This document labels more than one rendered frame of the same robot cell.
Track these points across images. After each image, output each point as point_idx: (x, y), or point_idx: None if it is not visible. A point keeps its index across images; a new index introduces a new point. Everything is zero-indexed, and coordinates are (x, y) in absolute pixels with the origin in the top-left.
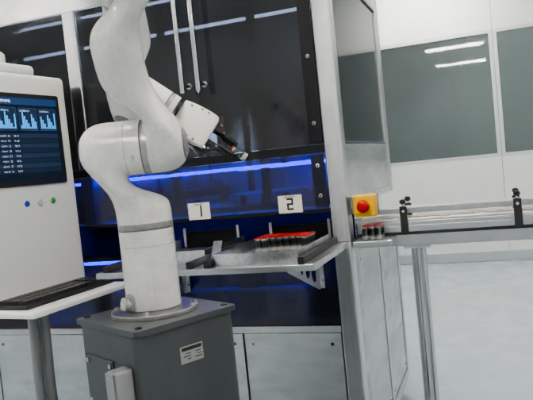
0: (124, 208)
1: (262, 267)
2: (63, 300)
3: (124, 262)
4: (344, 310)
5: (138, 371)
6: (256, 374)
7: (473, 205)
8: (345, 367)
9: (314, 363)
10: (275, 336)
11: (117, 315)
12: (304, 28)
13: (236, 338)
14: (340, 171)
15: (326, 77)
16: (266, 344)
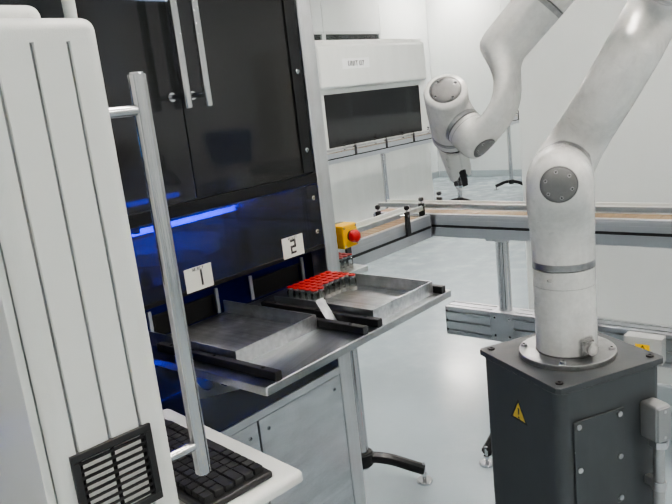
0: (590, 242)
1: (420, 306)
2: (239, 450)
3: (583, 303)
4: None
5: (657, 395)
6: None
7: (379, 223)
8: None
9: (321, 418)
10: (288, 406)
11: (594, 362)
12: (292, 38)
13: (251, 431)
14: (330, 201)
15: (315, 98)
16: (281, 421)
